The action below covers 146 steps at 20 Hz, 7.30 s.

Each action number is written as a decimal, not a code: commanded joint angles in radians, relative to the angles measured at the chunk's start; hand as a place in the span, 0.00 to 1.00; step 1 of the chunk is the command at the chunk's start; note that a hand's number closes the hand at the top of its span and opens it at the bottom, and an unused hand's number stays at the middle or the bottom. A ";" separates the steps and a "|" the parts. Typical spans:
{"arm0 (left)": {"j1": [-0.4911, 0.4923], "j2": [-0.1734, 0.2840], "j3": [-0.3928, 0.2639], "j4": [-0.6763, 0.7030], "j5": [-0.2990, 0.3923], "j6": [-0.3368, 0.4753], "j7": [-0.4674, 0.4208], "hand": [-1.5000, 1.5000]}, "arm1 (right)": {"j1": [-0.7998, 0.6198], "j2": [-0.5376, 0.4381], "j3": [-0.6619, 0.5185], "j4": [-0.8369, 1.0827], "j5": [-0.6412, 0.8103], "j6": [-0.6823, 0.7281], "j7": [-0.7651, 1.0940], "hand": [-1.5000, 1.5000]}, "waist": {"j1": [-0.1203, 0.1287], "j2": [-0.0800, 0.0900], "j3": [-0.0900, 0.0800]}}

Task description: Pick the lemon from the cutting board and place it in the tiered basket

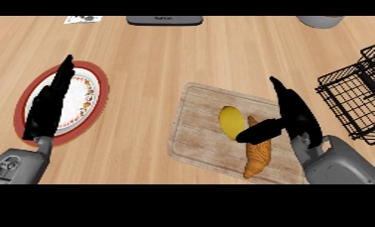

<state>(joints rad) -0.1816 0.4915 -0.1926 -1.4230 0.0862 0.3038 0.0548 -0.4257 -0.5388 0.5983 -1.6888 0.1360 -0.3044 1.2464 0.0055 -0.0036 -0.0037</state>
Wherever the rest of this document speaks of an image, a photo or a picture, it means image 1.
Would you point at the red round placemat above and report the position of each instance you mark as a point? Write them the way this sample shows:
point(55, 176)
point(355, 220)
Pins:
point(99, 105)

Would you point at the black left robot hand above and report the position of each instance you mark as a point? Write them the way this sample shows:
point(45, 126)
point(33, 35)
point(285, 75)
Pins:
point(49, 105)

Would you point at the white floral plate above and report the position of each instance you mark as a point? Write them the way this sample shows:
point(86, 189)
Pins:
point(80, 102)

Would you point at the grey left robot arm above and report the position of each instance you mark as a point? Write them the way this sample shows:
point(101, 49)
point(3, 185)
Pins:
point(22, 161)

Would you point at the white patterned paper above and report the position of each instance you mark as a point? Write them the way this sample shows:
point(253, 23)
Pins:
point(83, 19)

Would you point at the pale wooden cutting board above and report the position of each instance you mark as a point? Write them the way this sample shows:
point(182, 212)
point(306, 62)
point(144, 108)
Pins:
point(206, 138)

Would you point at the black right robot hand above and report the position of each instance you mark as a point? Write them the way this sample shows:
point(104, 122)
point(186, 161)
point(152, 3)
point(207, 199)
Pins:
point(293, 112)

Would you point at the dark grey appliance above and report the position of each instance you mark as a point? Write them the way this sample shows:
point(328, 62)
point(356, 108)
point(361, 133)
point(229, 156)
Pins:
point(164, 20)

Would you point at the yellow lemon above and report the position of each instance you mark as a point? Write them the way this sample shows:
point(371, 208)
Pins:
point(231, 122)

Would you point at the grey round pot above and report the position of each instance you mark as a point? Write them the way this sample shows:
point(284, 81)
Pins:
point(319, 21)

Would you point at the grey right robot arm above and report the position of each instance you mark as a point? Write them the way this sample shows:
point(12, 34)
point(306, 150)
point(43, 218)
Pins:
point(337, 163)

